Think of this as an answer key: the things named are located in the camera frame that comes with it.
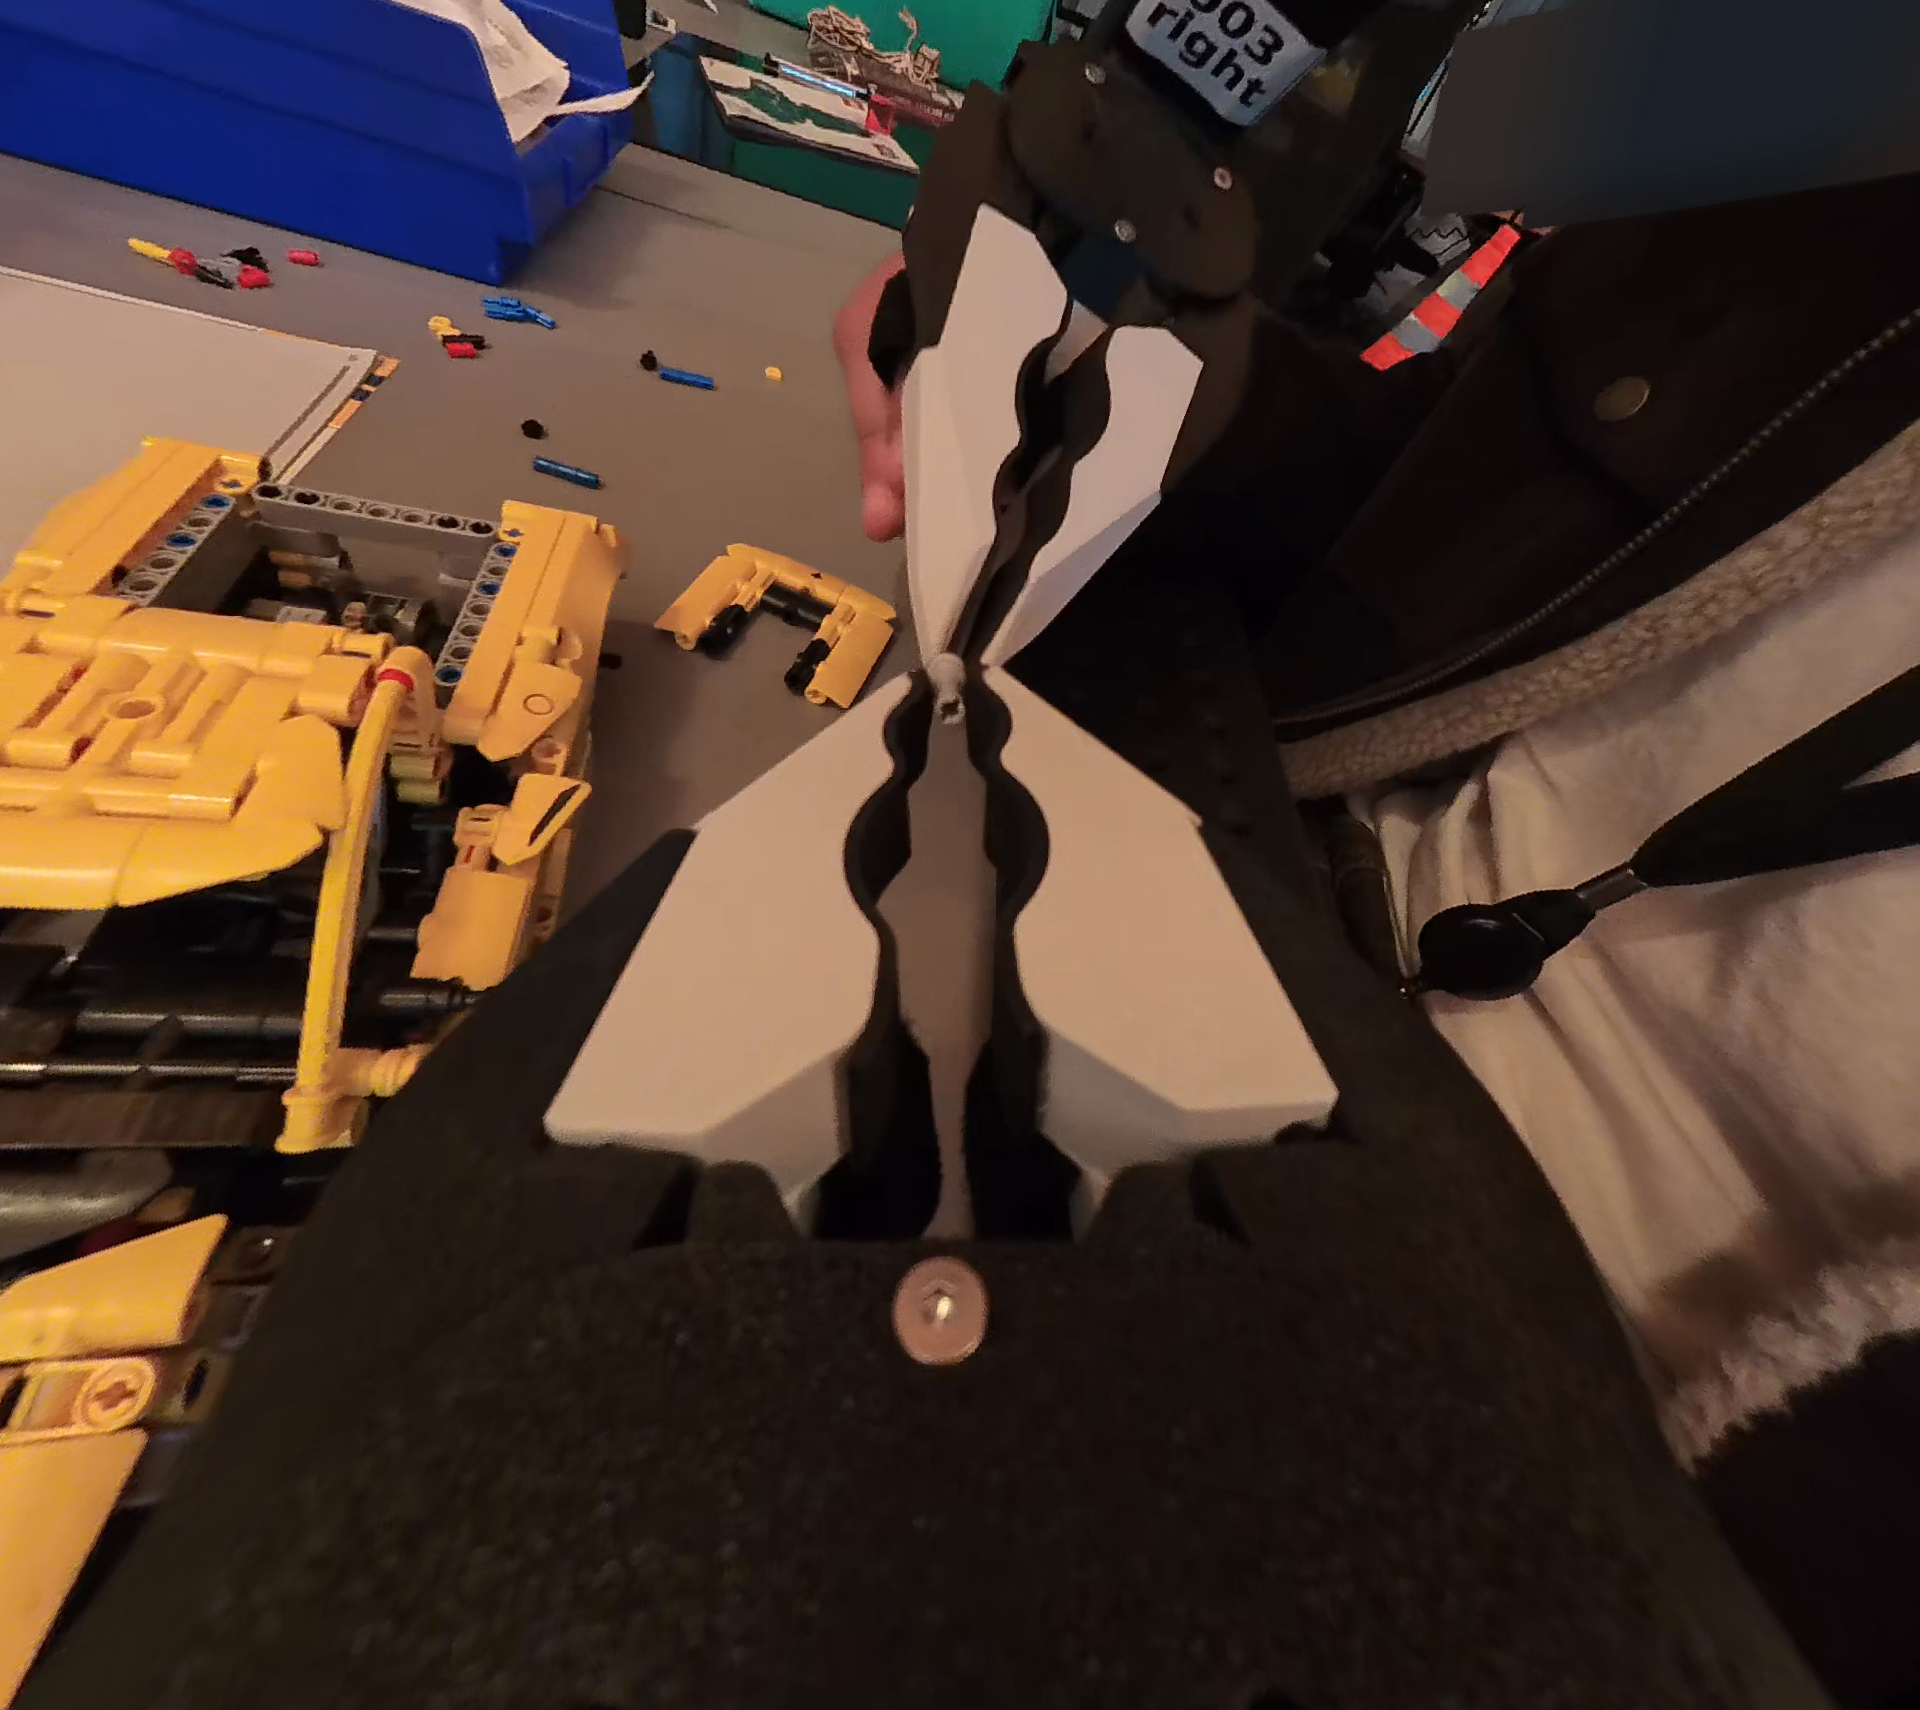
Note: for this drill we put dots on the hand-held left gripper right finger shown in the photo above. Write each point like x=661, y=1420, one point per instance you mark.
x=1170, y=974

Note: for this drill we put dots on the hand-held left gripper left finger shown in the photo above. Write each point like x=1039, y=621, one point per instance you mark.
x=721, y=991

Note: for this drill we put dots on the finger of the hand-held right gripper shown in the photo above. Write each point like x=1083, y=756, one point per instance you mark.
x=1132, y=438
x=963, y=391

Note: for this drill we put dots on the yellow black brick subassembly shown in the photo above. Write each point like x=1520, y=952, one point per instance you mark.
x=748, y=573

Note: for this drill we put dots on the small grey brick pin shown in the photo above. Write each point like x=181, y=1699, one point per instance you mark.
x=946, y=690

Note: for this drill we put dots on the yellow toy brick car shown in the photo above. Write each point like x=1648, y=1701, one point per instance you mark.
x=151, y=692

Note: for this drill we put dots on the person's right hand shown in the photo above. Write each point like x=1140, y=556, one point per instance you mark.
x=876, y=450

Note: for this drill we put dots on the small wooden model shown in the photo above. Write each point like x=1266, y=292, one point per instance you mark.
x=854, y=37

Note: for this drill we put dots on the long blue brick pin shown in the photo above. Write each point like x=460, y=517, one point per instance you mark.
x=567, y=474

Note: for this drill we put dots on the scattered small brick pins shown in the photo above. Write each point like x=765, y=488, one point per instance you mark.
x=518, y=313

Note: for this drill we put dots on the person's white shirt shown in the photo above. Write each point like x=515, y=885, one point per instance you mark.
x=1727, y=1068

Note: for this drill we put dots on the blue plastic bin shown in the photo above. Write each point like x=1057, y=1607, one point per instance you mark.
x=226, y=90

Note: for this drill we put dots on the open instruction booklet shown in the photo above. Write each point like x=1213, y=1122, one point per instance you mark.
x=151, y=391

